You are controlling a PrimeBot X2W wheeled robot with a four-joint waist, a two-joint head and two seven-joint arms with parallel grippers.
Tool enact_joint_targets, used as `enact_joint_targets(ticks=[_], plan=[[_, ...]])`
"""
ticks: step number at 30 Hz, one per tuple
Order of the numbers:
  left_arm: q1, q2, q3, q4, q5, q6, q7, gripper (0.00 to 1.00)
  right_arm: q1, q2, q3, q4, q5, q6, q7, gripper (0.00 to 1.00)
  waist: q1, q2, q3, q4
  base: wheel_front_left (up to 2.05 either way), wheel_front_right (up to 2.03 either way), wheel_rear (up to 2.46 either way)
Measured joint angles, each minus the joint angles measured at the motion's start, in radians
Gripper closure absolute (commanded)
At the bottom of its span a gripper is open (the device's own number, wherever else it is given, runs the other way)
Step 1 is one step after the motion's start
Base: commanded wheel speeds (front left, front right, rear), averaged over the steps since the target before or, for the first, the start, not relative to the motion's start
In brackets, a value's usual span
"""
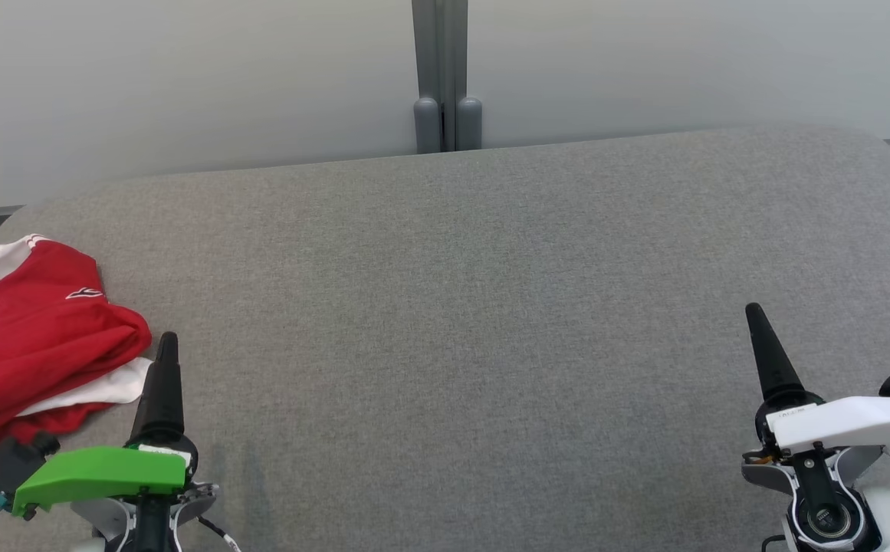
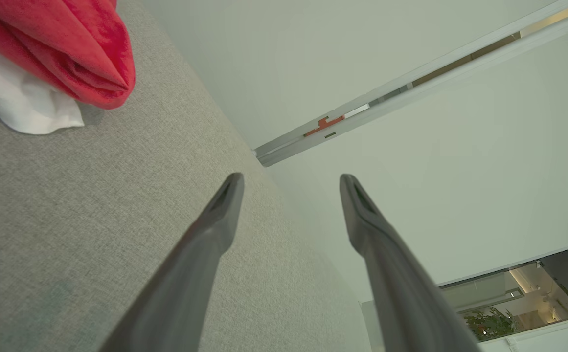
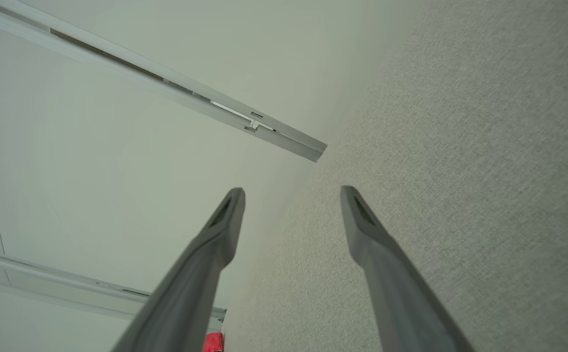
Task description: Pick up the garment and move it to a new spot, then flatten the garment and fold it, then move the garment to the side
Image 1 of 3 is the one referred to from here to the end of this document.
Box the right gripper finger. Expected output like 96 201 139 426
745 303 826 416

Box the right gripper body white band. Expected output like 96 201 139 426
742 393 890 491

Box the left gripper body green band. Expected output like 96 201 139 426
11 435 200 516

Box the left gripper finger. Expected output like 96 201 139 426
130 332 186 443

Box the red white sports jersey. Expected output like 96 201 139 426
0 234 154 480

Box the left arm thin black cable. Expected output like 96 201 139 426
198 517 243 552

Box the grey partition post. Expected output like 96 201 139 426
412 0 484 154

